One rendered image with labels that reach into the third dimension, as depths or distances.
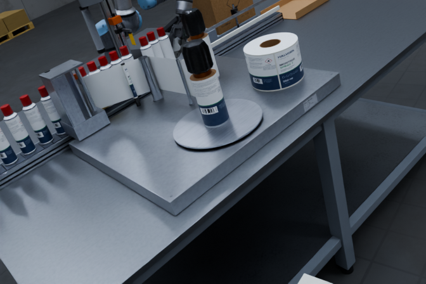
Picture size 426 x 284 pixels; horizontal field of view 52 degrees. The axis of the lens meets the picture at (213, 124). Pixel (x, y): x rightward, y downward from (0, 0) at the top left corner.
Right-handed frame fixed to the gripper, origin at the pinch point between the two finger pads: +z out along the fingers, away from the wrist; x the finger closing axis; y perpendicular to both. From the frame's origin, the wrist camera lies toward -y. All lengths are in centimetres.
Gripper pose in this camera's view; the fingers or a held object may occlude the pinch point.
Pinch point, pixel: (175, 55)
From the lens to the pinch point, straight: 208.1
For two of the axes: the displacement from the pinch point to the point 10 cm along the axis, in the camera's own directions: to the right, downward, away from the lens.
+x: 7.5, -0.1, 6.6
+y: 6.5, 2.1, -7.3
